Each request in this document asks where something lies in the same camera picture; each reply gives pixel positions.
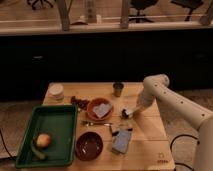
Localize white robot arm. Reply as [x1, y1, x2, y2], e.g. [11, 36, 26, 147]
[134, 74, 213, 171]

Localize grey cloth in bowl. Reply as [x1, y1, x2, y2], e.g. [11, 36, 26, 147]
[92, 103, 112, 118]

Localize orange bowl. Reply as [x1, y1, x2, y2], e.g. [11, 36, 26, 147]
[86, 98, 114, 121]

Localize purple bowl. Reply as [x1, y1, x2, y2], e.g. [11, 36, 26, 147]
[75, 132, 103, 161]

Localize metal cup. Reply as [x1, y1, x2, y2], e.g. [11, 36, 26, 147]
[113, 82, 124, 97]

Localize blue sponge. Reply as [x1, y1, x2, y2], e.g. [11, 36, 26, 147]
[112, 130, 132, 154]

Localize metal fork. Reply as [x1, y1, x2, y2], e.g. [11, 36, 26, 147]
[81, 121, 112, 126]

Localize dark grapes bunch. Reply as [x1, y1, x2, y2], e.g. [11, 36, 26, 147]
[71, 96, 89, 110]

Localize green plastic tray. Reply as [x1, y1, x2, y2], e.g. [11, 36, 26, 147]
[15, 105, 77, 168]

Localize white round container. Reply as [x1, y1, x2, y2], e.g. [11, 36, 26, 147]
[48, 84, 64, 100]

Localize red yellow apple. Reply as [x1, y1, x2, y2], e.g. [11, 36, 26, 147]
[36, 134, 51, 148]

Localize black office chair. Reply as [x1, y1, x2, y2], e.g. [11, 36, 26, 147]
[129, 0, 158, 23]

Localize green cucumber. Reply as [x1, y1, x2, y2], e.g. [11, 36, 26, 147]
[30, 141, 47, 160]

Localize black chair far right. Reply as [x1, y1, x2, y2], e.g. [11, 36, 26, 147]
[171, 0, 204, 21]

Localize black chair base left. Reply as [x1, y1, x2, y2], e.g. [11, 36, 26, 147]
[26, 0, 54, 10]

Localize black cable right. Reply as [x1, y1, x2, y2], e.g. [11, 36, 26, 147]
[169, 133, 199, 171]

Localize black cable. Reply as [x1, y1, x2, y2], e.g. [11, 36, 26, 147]
[0, 129, 17, 162]
[169, 133, 199, 171]

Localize wooden post middle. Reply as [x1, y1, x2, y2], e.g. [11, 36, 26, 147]
[120, 0, 130, 29]

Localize wooden post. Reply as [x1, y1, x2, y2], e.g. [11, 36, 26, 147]
[56, 0, 70, 31]
[120, 0, 130, 29]

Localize wooden post left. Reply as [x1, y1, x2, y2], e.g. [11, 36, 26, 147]
[56, 0, 70, 31]

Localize black cable left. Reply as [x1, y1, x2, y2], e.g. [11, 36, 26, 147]
[0, 129, 17, 162]

